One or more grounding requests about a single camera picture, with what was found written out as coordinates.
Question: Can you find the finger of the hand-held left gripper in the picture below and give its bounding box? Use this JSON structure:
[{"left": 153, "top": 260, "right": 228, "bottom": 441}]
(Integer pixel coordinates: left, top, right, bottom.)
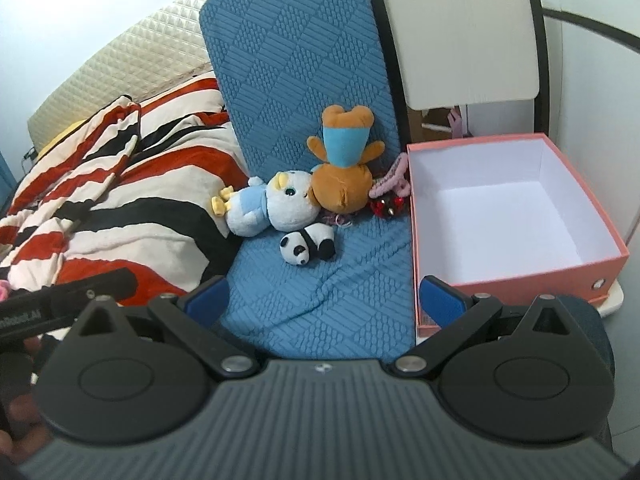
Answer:
[{"left": 47, "top": 267, "right": 139, "bottom": 307}]

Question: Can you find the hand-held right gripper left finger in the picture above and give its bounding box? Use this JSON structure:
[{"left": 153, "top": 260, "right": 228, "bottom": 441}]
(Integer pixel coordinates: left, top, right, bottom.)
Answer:
[{"left": 70, "top": 276, "right": 258, "bottom": 381}]

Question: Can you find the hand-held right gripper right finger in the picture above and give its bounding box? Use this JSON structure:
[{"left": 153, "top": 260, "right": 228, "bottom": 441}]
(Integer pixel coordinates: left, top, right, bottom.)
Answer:
[{"left": 392, "top": 275, "right": 581, "bottom": 377}]

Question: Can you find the pink cardboard box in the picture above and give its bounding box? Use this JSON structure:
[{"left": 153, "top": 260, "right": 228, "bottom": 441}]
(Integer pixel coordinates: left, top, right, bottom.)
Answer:
[{"left": 406, "top": 133, "right": 630, "bottom": 338}]

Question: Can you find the blue white penguin plush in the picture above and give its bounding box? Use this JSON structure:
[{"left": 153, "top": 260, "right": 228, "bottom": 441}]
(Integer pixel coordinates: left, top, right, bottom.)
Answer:
[{"left": 211, "top": 170, "right": 321, "bottom": 237}]

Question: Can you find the person's left hand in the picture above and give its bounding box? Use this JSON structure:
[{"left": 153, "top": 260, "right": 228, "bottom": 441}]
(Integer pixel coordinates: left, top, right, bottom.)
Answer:
[{"left": 0, "top": 335, "right": 56, "bottom": 461}]

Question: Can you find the orange white striped plush fish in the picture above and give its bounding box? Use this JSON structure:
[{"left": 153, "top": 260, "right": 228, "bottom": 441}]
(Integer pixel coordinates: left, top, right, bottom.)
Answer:
[{"left": 0, "top": 72, "right": 251, "bottom": 306}]

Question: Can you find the small panda plush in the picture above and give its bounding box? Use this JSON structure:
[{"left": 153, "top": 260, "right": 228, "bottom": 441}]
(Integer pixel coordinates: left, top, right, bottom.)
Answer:
[{"left": 279, "top": 224, "right": 337, "bottom": 267}]

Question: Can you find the red bow hair clip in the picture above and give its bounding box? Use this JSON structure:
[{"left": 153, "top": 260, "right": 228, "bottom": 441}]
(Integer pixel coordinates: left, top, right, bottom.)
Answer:
[{"left": 370, "top": 194, "right": 406, "bottom": 219}]

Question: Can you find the pink plush toy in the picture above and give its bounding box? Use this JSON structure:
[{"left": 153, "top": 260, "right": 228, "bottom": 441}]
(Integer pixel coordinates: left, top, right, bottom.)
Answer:
[{"left": 369, "top": 155, "right": 412, "bottom": 198}]

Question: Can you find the yellow pillow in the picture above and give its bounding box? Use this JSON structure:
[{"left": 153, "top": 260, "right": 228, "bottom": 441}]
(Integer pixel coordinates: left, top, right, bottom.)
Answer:
[{"left": 37, "top": 119, "right": 96, "bottom": 158}]

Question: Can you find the brown bear plush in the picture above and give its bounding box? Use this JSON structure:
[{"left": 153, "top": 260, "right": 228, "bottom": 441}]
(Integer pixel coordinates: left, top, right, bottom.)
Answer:
[{"left": 306, "top": 105, "right": 387, "bottom": 213}]

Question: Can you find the white plastic stool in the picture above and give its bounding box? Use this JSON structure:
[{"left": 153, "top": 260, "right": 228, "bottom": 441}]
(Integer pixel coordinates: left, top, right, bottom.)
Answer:
[{"left": 597, "top": 280, "right": 626, "bottom": 318}]

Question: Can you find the pink plastic item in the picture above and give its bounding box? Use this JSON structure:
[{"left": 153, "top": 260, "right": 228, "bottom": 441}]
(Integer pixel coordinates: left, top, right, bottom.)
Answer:
[{"left": 450, "top": 105, "right": 471, "bottom": 138}]

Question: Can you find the blue textured mat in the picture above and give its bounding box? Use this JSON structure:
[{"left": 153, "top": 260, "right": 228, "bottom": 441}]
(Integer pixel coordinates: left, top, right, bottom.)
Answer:
[{"left": 199, "top": 0, "right": 421, "bottom": 361}]

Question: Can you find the cream quilted headboard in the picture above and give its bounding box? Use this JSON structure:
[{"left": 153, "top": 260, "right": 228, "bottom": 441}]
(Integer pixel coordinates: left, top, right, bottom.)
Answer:
[{"left": 27, "top": 0, "right": 243, "bottom": 153}]

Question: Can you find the white cardboard carton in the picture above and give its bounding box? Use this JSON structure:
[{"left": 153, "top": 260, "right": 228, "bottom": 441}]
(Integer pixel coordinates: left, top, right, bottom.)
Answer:
[{"left": 372, "top": 0, "right": 543, "bottom": 141}]

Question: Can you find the black tubular frame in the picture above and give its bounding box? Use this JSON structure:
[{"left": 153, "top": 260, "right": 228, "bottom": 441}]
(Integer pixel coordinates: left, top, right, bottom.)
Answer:
[{"left": 361, "top": 0, "right": 640, "bottom": 156}]

